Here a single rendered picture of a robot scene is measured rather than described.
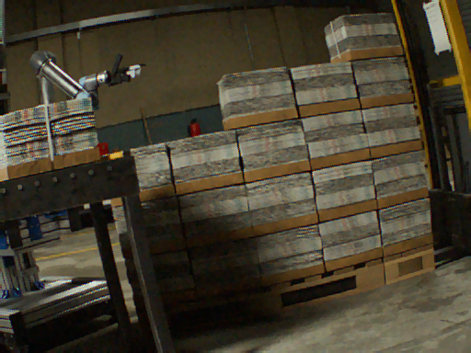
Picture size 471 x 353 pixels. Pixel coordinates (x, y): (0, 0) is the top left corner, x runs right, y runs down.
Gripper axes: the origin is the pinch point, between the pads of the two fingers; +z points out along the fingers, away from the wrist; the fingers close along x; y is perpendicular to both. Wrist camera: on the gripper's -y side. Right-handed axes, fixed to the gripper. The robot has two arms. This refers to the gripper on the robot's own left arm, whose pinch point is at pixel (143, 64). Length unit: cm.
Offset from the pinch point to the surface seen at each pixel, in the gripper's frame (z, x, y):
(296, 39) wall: 99, -782, 8
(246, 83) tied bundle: 49, 32, 18
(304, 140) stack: 69, 30, 46
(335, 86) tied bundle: 87, 26, 25
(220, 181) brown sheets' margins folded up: 31, 42, 56
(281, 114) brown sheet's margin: 61, 33, 33
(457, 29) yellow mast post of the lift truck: 158, 28, 4
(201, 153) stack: 26, 40, 43
